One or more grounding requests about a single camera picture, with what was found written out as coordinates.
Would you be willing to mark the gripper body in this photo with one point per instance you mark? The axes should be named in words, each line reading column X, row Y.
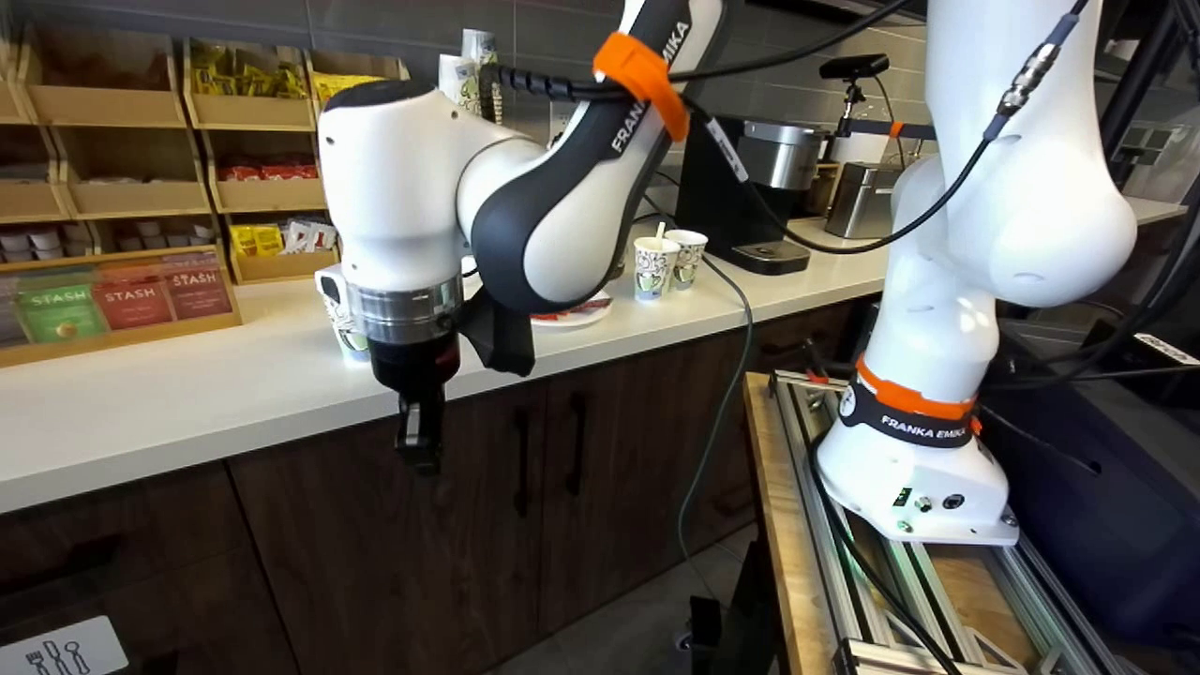
column 412, row 366

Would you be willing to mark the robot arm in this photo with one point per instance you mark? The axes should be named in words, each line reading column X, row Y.
column 412, row 178

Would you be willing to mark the dark wood cabinet door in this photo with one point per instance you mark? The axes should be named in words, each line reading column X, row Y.
column 637, row 469
column 806, row 333
column 375, row 544

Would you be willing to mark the patterned paper cup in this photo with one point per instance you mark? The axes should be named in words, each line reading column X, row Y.
column 689, row 258
column 336, row 309

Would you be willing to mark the heap of white packets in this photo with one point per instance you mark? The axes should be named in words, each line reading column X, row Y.
column 309, row 236

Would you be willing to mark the white plate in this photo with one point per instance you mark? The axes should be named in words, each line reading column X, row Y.
column 577, row 311

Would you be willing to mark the heap of yellow packets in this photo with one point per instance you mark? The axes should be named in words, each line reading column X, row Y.
column 246, row 77
column 255, row 240
column 342, row 86

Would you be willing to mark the dark red tea box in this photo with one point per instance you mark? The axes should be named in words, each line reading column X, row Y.
column 197, row 289

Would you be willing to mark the heap of red packets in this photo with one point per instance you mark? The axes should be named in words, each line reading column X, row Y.
column 267, row 172

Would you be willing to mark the paper cup with stir stick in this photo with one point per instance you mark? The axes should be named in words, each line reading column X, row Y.
column 653, row 272

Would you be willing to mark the wooden tea box display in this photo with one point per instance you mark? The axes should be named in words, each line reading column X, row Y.
column 122, row 333

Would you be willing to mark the stack of paper cups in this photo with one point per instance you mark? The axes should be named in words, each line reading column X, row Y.
column 461, row 75

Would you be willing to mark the dark wood drawer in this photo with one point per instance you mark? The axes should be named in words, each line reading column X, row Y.
column 112, row 534

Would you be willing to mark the black coffee machine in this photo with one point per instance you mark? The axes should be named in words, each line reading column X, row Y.
column 722, row 206

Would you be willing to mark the green tea box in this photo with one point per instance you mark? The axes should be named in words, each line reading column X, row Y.
column 61, row 311

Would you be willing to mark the wooden condiment organizer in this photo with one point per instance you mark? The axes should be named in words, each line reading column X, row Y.
column 122, row 112

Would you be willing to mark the row of creamer cups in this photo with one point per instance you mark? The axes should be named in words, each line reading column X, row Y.
column 42, row 242

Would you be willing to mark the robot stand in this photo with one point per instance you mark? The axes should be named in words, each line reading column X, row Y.
column 778, row 525

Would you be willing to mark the white cutlery label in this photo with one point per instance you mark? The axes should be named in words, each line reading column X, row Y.
column 66, row 649

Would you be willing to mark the silver napkin dispenser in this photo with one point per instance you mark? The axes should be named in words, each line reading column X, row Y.
column 858, row 202

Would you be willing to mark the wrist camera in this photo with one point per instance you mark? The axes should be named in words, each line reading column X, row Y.
column 502, row 337

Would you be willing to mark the camera on mount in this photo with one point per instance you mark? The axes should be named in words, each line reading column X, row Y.
column 853, row 67

